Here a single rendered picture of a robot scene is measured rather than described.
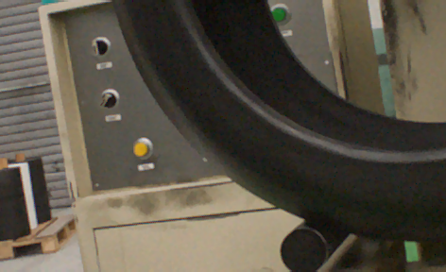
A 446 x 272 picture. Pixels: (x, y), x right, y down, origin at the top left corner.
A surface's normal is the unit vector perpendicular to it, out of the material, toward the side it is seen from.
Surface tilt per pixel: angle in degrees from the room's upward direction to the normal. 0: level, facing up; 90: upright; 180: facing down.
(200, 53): 95
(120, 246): 90
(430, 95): 90
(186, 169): 90
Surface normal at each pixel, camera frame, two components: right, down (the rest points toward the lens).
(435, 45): -0.30, 0.10
